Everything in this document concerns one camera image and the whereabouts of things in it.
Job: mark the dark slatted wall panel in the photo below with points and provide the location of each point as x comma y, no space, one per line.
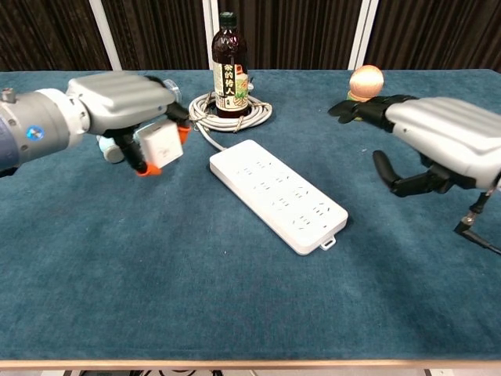
156,35
438,35
47,35
293,35

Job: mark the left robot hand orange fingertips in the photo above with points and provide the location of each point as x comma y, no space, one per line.
117,100

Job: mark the dark tea bottle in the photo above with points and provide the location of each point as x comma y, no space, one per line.
229,58

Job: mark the white cube plug adapter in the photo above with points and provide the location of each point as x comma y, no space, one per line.
160,147

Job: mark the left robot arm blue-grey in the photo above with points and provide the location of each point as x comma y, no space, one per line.
31,125

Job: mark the orange ball on green jar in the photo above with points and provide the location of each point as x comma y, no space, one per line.
366,82

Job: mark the teal table cloth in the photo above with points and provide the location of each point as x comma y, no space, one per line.
156,274

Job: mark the small white round object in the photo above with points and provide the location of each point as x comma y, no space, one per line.
251,82

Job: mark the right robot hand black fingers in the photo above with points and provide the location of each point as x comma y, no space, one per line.
450,133

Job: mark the white frame post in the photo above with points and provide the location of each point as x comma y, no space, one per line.
363,35
210,35
103,35

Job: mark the white power strip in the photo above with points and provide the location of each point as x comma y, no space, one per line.
274,188

